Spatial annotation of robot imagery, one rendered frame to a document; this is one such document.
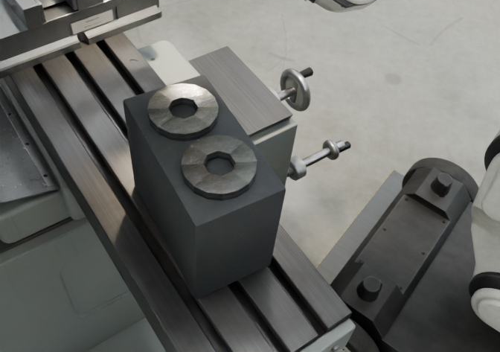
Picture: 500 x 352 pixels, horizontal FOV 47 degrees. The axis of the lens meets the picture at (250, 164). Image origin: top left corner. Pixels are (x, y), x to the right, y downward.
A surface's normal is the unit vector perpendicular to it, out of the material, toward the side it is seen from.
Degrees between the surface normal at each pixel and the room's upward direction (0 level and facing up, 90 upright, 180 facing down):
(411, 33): 0
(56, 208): 90
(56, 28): 90
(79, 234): 90
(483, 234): 90
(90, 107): 0
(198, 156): 0
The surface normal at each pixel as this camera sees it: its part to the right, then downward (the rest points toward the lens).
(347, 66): 0.07, -0.62
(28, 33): 0.60, 0.65
